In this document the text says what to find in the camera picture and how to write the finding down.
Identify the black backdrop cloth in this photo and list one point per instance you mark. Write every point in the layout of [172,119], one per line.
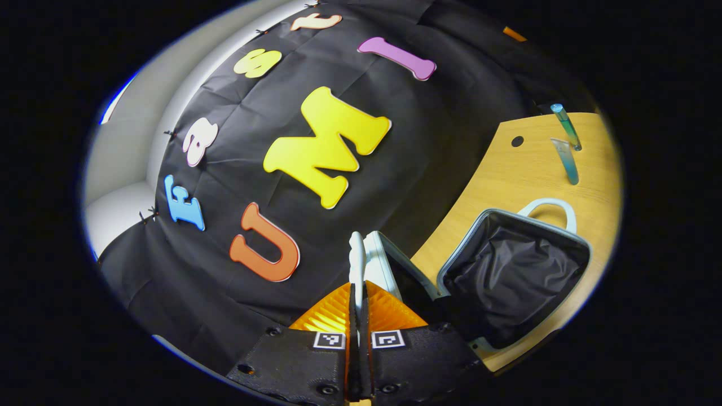
[350,225]

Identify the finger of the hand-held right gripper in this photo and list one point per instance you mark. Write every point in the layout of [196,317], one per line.
[514,34]

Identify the clear blue skin care tube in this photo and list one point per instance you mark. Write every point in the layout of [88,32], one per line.
[567,163]

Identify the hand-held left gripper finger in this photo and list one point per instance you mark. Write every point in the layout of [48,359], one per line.
[353,349]
[364,349]

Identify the blue skin care bottle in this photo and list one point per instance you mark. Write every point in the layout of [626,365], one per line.
[567,127]

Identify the white suitcase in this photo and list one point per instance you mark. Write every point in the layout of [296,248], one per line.
[507,270]

